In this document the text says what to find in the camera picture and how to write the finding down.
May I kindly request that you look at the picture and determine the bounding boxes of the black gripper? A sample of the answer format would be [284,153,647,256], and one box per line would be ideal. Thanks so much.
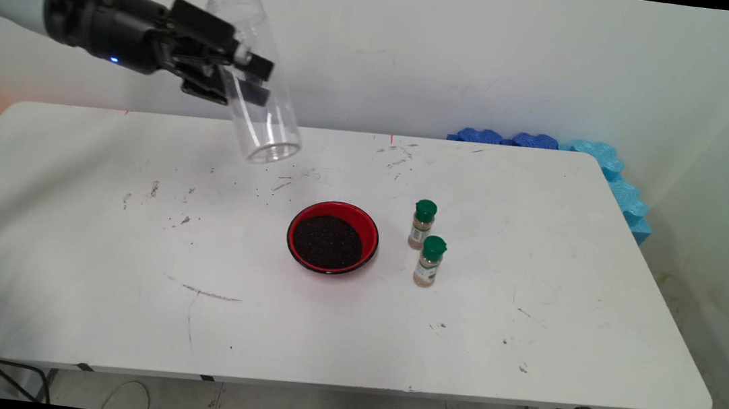
[78,0,282,111]

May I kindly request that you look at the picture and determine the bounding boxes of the clear plastic jar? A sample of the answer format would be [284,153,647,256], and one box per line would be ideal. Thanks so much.
[190,0,317,169]

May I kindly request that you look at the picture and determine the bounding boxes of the black seeds in bowl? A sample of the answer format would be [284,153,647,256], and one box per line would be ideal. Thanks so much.
[290,212,367,273]

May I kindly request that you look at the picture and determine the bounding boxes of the red bowl with black rim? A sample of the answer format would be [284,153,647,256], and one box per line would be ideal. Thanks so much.
[282,197,383,280]

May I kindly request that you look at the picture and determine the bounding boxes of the spice bottle with green cap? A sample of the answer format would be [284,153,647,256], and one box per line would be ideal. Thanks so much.
[407,198,439,252]
[412,234,449,290]

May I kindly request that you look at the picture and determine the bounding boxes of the light blue foam mat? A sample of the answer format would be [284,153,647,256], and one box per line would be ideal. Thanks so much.
[550,137,661,247]

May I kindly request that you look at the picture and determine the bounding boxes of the thin grey floor wire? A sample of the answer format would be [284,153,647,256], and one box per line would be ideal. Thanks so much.
[102,379,154,409]

